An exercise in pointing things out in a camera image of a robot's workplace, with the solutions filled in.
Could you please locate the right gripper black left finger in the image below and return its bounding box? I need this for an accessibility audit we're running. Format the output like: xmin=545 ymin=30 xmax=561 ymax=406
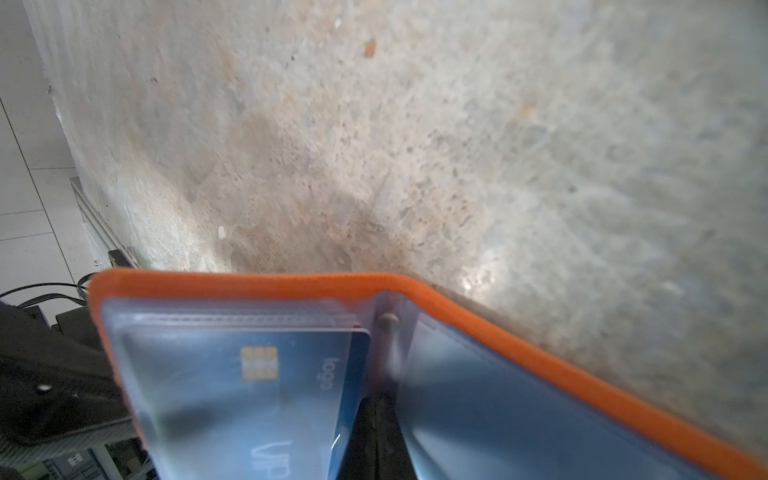
xmin=337 ymin=398 xmax=377 ymax=480

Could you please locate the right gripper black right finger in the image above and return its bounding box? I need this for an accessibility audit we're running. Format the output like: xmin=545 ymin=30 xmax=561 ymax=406
xmin=375 ymin=396 xmax=417 ymax=480

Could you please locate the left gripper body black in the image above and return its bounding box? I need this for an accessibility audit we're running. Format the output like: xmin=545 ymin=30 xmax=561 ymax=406
xmin=1 ymin=303 xmax=138 ymax=468

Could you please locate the orange card holder wallet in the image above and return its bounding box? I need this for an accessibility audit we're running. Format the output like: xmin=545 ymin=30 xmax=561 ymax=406
xmin=89 ymin=268 xmax=767 ymax=479

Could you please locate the aluminium mounting rail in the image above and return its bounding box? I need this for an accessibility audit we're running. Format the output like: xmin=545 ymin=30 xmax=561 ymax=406
xmin=70 ymin=176 xmax=139 ymax=270

